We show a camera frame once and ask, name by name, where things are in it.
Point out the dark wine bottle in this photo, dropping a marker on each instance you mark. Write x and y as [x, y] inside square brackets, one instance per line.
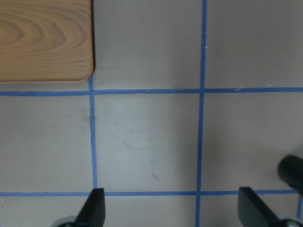
[290, 171]

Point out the wooden tray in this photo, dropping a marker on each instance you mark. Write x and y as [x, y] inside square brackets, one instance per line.
[46, 41]

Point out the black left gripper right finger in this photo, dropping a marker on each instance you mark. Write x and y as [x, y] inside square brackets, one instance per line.
[253, 212]

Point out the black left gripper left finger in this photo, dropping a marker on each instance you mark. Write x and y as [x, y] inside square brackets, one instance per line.
[92, 213]

